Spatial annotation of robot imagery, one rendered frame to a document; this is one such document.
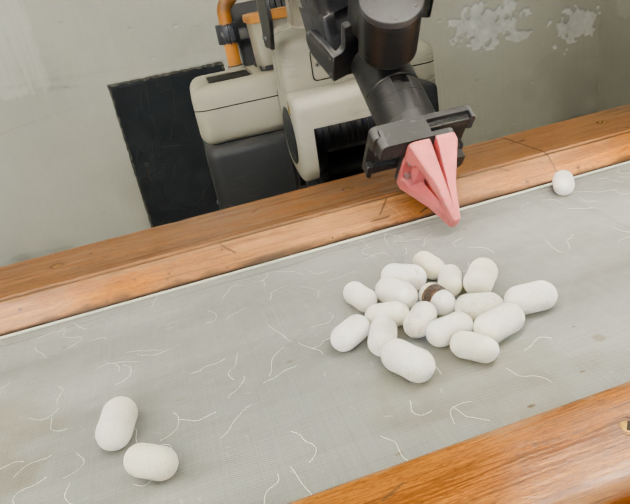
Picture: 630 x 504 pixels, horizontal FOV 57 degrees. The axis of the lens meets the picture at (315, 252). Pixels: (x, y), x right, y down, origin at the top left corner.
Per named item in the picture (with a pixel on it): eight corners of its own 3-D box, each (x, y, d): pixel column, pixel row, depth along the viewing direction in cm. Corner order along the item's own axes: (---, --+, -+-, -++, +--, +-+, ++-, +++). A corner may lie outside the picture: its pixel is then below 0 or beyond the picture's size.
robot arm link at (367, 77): (396, 64, 64) (347, 78, 64) (402, 15, 58) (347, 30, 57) (420, 112, 61) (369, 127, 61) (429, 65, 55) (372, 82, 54)
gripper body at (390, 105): (479, 118, 54) (447, 60, 57) (376, 143, 52) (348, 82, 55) (461, 160, 60) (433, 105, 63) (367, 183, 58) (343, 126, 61)
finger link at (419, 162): (516, 190, 50) (471, 108, 54) (440, 211, 49) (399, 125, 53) (491, 228, 56) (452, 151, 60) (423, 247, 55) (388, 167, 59)
